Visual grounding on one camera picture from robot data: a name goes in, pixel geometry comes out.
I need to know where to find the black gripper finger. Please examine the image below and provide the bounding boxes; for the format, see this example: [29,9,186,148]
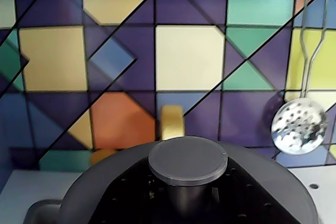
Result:
[208,160,291,224]
[89,155,181,224]

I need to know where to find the gray lid with round knob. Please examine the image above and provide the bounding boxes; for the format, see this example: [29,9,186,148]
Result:
[61,135,320,224]

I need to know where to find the metal slotted skimmer spoon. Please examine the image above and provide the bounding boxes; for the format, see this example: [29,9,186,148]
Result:
[270,0,331,156]

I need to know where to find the colorful geometric tile backsplash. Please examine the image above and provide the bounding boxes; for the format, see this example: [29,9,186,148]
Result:
[0,0,336,172]

